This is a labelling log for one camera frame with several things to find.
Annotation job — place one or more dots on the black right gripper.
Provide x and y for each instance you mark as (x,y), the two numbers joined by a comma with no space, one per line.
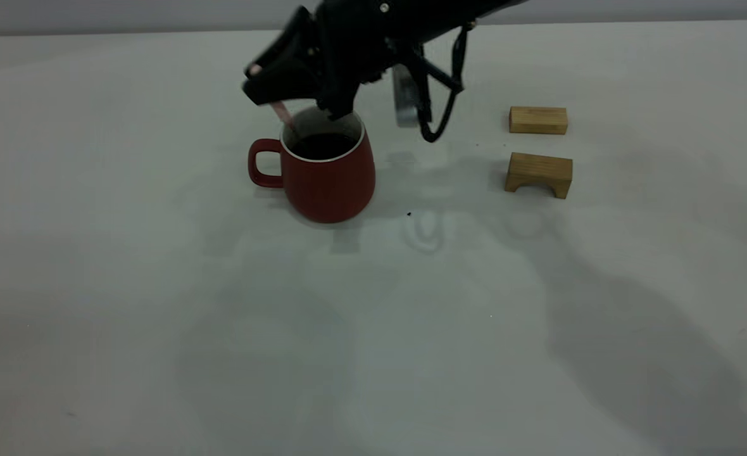
(354,44)

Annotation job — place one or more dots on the red ceramic mug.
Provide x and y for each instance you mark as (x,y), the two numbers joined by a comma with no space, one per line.
(329,190)

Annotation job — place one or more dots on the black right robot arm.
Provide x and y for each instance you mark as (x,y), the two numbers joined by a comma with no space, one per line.
(462,9)

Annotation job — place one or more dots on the dark coffee liquid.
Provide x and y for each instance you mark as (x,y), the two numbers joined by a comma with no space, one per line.
(323,147)

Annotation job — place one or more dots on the flat rectangular wooden block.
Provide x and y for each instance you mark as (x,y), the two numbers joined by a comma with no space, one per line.
(538,120)

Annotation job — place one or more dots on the arched wooden block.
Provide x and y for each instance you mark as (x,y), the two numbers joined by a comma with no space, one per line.
(538,170)

